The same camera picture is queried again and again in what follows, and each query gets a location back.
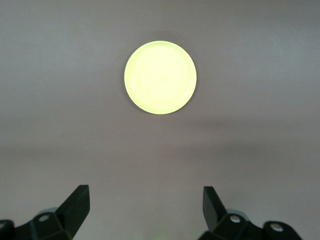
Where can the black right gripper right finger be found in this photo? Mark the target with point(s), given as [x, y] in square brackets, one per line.
[217, 220]

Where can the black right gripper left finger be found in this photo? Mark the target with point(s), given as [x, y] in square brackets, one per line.
[70, 212]

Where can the yellow round plate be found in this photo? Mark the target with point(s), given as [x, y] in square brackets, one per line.
[160, 77]

